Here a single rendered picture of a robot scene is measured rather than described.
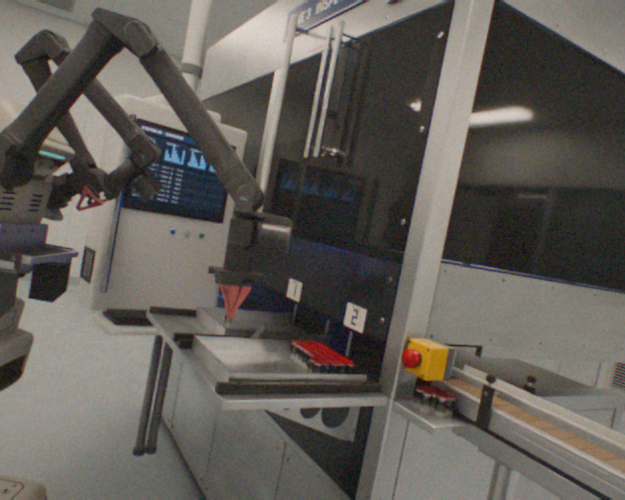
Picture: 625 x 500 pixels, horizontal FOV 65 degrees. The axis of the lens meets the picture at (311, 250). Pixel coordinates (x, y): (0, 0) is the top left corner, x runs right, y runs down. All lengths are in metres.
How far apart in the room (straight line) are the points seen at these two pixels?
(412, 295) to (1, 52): 5.83
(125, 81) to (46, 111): 5.41
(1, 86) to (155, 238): 4.73
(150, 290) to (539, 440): 1.37
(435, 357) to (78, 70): 0.93
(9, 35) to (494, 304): 5.93
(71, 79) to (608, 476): 1.21
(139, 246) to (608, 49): 1.56
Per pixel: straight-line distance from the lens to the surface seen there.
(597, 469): 1.02
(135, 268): 1.88
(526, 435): 1.08
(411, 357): 1.08
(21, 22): 6.58
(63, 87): 1.16
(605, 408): 1.89
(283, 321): 1.73
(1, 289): 1.32
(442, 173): 1.14
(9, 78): 6.46
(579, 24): 1.53
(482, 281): 1.28
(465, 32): 1.22
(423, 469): 1.34
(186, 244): 1.93
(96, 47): 1.15
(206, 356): 1.16
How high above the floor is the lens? 1.24
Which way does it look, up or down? 3 degrees down
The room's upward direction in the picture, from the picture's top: 11 degrees clockwise
